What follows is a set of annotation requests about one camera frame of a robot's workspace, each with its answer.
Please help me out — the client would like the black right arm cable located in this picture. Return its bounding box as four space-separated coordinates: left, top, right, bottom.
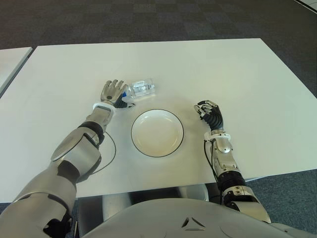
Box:
203 140 220 179

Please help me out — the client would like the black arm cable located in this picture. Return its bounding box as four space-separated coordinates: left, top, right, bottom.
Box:
203 140 220 179
91 131 117 175

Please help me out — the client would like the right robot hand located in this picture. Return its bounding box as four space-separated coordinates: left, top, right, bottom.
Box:
194 99 225 130

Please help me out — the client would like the white plate with black rim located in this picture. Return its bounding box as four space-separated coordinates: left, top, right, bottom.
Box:
131 108 185 158

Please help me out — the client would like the white adjoining table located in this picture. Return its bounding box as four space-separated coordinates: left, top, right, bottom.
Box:
0 46 34 96

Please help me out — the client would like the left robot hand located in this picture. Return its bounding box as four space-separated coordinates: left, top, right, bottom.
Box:
100 79 136 109

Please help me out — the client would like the clear bottle with blue cap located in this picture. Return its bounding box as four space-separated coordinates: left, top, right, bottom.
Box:
121 78 157 100

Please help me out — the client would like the silver table support column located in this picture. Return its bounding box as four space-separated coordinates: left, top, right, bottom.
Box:
101 193 132 221

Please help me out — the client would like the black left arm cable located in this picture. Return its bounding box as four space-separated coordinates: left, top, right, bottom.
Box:
91 131 117 175

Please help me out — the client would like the white round table base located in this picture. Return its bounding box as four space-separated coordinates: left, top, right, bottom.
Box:
182 184 210 202

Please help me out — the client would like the grey robot torso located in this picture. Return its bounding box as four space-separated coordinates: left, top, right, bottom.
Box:
81 197 317 238

